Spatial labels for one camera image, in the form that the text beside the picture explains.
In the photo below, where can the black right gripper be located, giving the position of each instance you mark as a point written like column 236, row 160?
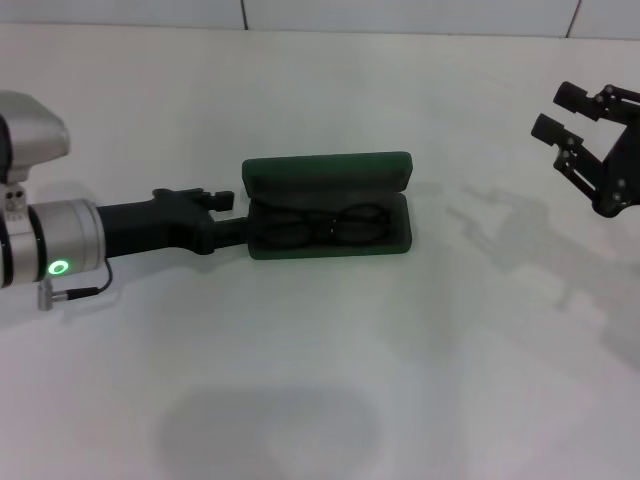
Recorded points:
column 625, row 170

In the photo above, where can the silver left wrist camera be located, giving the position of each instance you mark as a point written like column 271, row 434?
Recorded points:
column 35, row 130

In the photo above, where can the green glasses case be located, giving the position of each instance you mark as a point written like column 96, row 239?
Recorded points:
column 325, row 170

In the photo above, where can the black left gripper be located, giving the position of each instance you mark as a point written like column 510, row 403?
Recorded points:
column 150, row 225

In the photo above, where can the black glasses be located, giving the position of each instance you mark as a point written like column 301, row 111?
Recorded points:
column 285, row 227

